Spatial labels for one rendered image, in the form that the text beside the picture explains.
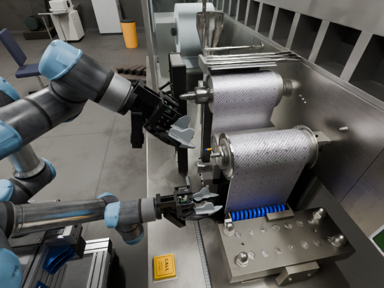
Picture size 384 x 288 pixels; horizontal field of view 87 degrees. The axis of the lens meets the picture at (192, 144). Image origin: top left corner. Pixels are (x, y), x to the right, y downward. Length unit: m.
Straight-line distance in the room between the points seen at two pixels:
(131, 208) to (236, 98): 0.50
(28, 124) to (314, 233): 0.83
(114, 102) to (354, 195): 0.68
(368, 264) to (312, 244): 1.43
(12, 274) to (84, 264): 1.21
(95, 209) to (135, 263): 1.12
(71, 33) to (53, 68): 7.34
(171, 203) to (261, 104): 0.47
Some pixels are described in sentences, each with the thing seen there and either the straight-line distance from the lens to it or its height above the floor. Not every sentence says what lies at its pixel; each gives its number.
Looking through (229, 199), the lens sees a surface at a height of 1.11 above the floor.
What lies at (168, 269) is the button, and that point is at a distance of 0.81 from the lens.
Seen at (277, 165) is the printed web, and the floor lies 1.25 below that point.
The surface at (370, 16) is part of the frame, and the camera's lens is 0.71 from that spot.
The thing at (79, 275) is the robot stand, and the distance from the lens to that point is 1.71.
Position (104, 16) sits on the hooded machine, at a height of 0.56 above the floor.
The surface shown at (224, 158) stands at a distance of 0.61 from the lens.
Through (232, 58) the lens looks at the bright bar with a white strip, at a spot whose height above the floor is 1.46.
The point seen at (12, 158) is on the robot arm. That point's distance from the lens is 1.03.
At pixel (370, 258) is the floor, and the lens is 2.27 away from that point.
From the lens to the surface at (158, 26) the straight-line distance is 1.43.
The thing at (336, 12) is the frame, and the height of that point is 1.60.
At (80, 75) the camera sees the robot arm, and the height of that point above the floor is 1.55.
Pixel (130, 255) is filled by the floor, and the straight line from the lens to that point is 1.87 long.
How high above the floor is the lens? 1.69
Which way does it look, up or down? 40 degrees down
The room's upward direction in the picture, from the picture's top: straight up
